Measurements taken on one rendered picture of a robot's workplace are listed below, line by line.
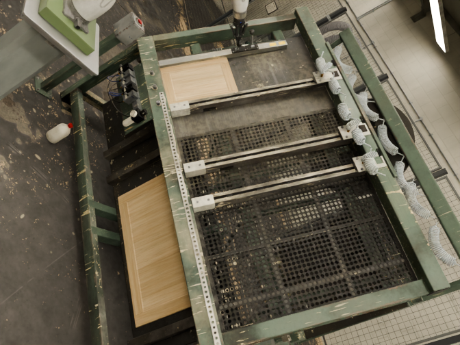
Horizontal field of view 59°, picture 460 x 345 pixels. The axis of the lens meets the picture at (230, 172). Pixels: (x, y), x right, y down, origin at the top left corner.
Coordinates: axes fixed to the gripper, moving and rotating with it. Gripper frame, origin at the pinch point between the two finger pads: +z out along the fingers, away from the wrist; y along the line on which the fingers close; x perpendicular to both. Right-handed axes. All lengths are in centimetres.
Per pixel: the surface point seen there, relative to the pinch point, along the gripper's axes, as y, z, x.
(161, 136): 65, 11, 61
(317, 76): -45, 5, 41
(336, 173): -31, 8, 113
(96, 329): 124, 45, 159
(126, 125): 86, 16, 44
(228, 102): 18.1, 10.2, 44.6
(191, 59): 33.9, 11.6, -0.2
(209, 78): 25.1, 14.0, 18.0
